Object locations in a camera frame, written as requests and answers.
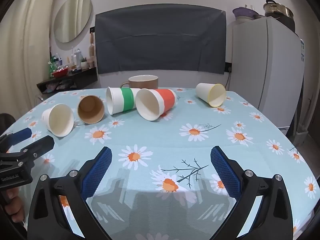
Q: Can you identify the person's left hand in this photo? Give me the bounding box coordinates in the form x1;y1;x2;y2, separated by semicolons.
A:
4;187;25;223

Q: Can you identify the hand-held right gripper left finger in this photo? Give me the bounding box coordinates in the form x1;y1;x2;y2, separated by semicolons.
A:
26;146;113;240

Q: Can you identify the daisy print blue tablecloth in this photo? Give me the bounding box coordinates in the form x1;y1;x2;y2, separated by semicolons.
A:
0;87;318;240

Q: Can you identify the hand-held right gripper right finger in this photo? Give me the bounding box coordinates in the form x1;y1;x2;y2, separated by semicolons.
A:
210;145;293;240

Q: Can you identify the red banded white paper cup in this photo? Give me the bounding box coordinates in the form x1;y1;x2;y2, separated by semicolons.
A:
135;88;177;122

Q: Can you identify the green banded white paper cup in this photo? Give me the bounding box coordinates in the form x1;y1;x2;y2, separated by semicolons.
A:
106;87;142;116

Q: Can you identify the white refrigerator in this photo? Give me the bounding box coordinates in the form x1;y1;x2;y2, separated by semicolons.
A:
231;16;306;130

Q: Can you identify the red bowl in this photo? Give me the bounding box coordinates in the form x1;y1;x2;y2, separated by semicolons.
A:
52;67;68;78

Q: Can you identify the grey cloth cover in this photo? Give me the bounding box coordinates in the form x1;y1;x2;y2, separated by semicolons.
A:
94;4;227;75

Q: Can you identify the beige curtain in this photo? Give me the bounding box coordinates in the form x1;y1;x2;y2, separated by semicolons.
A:
0;0;58;120

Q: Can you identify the hanging wooden board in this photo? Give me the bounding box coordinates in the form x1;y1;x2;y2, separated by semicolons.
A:
89;32;96;57

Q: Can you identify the black wall shelf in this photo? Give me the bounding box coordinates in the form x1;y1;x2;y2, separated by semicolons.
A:
37;67;98;94

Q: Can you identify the plain white paper cup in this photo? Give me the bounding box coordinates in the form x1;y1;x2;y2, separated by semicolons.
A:
41;103;75;137

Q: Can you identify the wall socket with cable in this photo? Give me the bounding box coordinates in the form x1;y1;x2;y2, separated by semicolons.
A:
225;62;233;90

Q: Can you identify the steel pot with lid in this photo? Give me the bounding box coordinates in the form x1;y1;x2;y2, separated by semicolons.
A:
263;0;294;20

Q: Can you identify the dark pot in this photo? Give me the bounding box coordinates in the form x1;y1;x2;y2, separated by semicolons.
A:
275;15;296;32

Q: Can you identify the green bottle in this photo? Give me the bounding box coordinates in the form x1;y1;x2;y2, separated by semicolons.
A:
47;57;57;77

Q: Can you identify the yellow lined white paper cup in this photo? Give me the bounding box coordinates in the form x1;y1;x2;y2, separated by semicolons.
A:
195;82;227;108

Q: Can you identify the brown ceramic mug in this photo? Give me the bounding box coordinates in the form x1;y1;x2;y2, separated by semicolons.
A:
121;75;159;90

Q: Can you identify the brown paper cup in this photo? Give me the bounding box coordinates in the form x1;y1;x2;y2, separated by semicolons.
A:
77;95;105;125

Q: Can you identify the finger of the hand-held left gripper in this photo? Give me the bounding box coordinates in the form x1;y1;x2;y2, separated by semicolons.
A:
0;127;32;153
0;135;55;167

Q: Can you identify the oval wall mirror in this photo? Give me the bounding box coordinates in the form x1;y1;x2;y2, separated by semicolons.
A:
53;0;93;43

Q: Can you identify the purple basin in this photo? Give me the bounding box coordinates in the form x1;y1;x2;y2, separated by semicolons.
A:
232;7;259;20

